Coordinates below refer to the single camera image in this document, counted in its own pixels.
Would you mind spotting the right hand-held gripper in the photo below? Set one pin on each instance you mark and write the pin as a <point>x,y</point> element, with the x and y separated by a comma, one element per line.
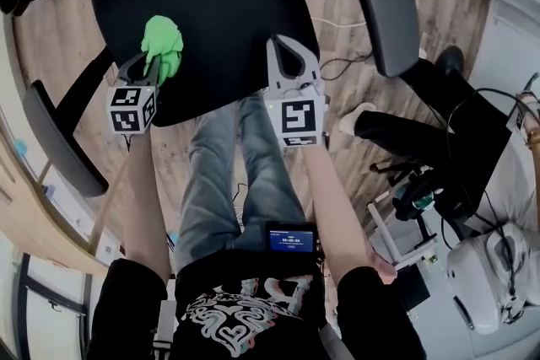
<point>299,118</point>

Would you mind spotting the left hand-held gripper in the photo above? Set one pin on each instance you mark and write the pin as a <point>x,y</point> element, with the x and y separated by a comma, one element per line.
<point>131,109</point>

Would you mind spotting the green microfibre cloth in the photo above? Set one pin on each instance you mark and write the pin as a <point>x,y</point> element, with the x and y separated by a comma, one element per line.
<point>162,40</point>

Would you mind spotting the person's right forearm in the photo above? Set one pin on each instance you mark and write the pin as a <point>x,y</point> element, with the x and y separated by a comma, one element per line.
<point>337,202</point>

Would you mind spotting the person's left forearm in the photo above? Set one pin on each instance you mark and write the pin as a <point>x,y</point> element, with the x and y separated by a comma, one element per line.
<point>145,202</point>

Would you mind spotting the person's blue jeans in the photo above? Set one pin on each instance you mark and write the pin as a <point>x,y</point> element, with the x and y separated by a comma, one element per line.
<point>211,181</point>

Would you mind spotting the small teal cloth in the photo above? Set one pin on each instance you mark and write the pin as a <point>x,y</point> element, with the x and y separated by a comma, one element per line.
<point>19,147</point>

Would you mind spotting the black round stand base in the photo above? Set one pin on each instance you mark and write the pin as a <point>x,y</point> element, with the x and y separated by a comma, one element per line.
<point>449,59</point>

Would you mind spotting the white metal stand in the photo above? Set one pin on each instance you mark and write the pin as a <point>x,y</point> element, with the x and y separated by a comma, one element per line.
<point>381,223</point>

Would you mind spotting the light wooden desk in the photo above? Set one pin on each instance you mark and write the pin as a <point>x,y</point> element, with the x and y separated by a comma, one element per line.
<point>25,215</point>

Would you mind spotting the person's black printed t-shirt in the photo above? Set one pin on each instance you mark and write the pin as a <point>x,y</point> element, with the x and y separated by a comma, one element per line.
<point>253,307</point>

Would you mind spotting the black box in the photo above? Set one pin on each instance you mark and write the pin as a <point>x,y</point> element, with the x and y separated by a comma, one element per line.
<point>413,286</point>

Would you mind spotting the black window frame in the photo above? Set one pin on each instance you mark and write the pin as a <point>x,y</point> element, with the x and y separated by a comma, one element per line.
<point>55,299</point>

